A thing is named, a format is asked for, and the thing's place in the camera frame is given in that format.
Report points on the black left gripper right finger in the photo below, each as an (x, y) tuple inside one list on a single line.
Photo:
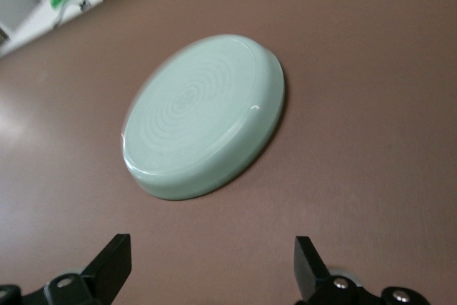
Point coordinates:
[(314, 280)]

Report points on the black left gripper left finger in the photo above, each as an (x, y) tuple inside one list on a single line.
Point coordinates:
[(103, 276)]

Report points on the pale green round plate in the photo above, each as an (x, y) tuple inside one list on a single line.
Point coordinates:
[(200, 115)]

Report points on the brown table cover sheet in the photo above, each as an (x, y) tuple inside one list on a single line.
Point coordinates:
[(357, 105)]

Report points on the white side table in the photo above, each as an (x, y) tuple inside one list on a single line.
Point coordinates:
[(32, 30)]

